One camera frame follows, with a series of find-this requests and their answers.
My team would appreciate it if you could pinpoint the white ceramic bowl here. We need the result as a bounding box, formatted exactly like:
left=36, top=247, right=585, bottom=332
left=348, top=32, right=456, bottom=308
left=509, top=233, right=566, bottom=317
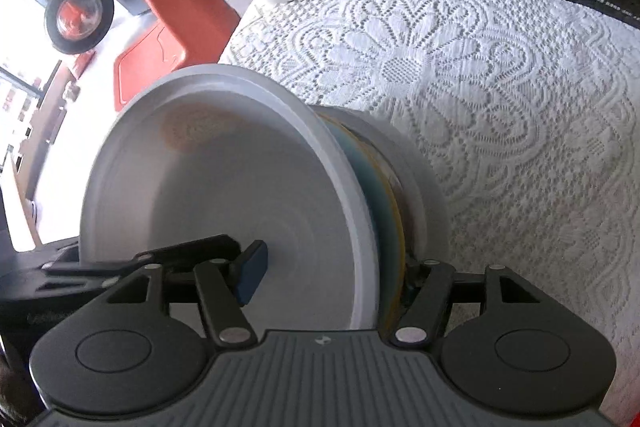
left=314, top=105, right=450, bottom=262

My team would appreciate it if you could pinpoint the white plate with red pattern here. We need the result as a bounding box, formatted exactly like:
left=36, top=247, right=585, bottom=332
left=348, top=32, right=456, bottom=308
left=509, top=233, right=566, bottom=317
left=79, top=64, right=380, bottom=332

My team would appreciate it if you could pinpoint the white lace tablecloth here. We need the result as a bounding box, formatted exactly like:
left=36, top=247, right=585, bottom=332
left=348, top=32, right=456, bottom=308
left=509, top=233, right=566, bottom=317
left=222, top=0, right=639, bottom=423

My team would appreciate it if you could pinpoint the orange plastic chair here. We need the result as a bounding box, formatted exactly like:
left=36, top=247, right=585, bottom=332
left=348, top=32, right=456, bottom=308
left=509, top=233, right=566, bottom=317
left=114, top=0, right=240, bottom=110

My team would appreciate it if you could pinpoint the black round washer door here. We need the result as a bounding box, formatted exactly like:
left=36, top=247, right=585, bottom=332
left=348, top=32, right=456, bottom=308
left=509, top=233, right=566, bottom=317
left=44, top=0, right=114, bottom=55

